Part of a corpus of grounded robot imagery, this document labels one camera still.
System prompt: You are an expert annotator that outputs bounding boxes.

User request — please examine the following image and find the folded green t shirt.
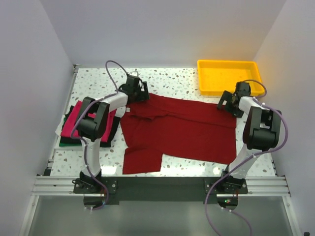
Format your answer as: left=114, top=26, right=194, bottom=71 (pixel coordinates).
left=59, top=117, right=81, bottom=147

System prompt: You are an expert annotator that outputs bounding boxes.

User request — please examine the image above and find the aluminium frame rail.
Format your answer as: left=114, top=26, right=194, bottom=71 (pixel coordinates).
left=31, top=176, right=290, bottom=197

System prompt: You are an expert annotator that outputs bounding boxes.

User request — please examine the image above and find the folded pink t shirt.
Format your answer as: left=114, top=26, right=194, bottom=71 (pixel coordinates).
left=60, top=100, right=116, bottom=143

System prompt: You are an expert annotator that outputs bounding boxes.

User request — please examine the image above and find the folded white t shirt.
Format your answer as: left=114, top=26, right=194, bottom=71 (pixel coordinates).
left=55, top=121, right=64, bottom=136

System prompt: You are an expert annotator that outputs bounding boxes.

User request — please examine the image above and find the dark red t shirt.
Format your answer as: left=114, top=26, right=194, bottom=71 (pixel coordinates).
left=121, top=94, right=237, bottom=175

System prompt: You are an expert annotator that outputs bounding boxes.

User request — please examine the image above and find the yellow plastic tray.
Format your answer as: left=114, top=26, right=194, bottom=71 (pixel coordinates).
left=197, top=59, right=265, bottom=96

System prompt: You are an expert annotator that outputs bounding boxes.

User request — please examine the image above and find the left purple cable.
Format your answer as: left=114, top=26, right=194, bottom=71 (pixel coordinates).
left=70, top=60, right=140, bottom=211

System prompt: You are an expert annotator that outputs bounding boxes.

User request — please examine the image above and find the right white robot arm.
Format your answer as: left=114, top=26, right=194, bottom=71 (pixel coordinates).
left=214, top=79, right=281, bottom=193

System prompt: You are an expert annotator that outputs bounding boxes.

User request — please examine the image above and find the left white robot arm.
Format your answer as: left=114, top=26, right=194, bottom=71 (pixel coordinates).
left=70, top=74, right=150, bottom=193

